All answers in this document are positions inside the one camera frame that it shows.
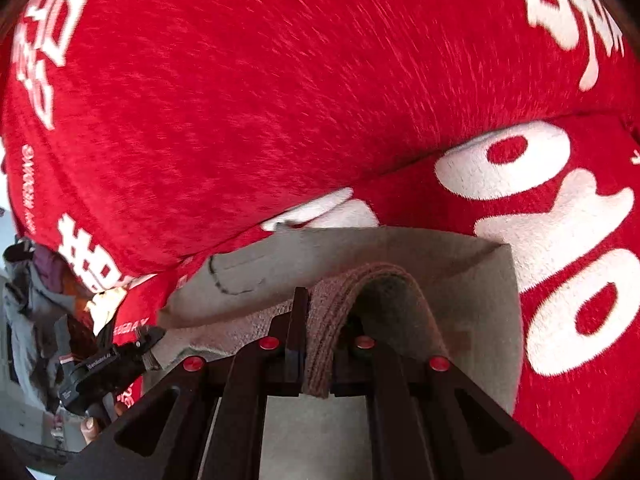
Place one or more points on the cream cloth item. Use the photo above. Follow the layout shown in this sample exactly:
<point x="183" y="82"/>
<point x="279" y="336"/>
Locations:
<point x="107" y="307"/>

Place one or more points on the grey clothes pile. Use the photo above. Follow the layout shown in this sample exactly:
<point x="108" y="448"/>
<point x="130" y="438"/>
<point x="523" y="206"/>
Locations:
<point x="25" y="310"/>

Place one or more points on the dark purple cloth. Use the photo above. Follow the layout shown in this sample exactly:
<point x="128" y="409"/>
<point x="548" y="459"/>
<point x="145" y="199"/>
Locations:
<point x="47" y="265"/>

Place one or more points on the grey knit garment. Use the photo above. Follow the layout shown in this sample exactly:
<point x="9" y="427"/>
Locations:
<point x="425" y="255"/>

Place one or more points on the person's left hand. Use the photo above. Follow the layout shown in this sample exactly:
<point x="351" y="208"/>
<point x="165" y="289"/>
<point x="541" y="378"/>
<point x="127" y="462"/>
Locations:
<point x="92" y="427"/>

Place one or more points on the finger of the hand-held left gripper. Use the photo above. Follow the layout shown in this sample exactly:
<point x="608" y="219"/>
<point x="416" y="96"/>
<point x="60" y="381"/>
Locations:
<point x="150" y="342"/>

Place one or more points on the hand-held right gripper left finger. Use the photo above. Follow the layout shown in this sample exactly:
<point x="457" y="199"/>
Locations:
<point x="299" y="332"/>

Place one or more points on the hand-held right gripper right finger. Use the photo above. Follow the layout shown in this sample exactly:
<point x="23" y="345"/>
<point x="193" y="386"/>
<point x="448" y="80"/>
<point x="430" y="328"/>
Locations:
<point x="352" y="365"/>

